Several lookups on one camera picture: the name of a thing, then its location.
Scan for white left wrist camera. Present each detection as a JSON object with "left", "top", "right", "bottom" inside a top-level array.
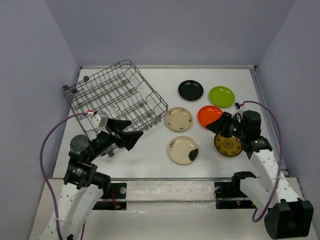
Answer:
[{"left": 92, "top": 110, "right": 109, "bottom": 133}]

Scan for cream floral plate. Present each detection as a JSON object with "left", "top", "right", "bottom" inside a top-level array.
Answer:
[{"left": 164, "top": 107, "right": 194, "bottom": 132}]

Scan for orange plate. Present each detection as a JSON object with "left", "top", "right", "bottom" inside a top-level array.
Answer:
[{"left": 197, "top": 105, "right": 223, "bottom": 128}]

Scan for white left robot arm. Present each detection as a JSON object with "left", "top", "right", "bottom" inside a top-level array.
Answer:
[{"left": 39, "top": 111, "right": 143, "bottom": 240}]

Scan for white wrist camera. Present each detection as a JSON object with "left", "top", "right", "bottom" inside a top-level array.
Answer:
[
  {"left": 234, "top": 101, "right": 246, "bottom": 111},
  {"left": 92, "top": 110, "right": 109, "bottom": 133}
]

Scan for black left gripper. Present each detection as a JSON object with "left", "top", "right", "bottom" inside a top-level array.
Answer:
[{"left": 87, "top": 116, "right": 144, "bottom": 160}]

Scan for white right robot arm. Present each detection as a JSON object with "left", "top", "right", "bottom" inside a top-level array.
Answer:
[{"left": 206, "top": 110, "right": 314, "bottom": 240}]

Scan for lime green plate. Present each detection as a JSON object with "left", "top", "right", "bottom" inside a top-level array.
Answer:
[{"left": 208, "top": 86, "right": 235, "bottom": 108}]

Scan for yellow patterned dark plate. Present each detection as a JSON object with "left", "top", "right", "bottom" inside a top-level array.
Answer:
[{"left": 214, "top": 134, "right": 243, "bottom": 157}]

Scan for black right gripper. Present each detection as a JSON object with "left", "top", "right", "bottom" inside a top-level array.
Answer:
[{"left": 205, "top": 111, "right": 247, "bottom": 140}]

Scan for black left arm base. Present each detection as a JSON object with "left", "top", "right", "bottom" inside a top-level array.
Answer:
[{"left": 93, "top": 181, "right": 127, "bottom": 211}]

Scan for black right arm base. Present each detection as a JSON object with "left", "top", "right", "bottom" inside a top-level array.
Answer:
[{"left": 213, "top": 181, "right": 256, "bottom": 210}]

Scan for cream plate black patch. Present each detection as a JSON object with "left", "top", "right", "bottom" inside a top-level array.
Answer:
[{"left": 167, "top": 136, "right": 199, "bottom": 166}]

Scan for grey wire dish rack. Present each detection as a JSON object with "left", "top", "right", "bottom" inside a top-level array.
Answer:
[{"left": 61, "top": 59, "right": 169, "bottom": 158}]

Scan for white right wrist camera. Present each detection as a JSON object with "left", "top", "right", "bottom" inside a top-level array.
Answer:
[{"left": 234, "top": 101, "right": 246, "bottom": 111}]

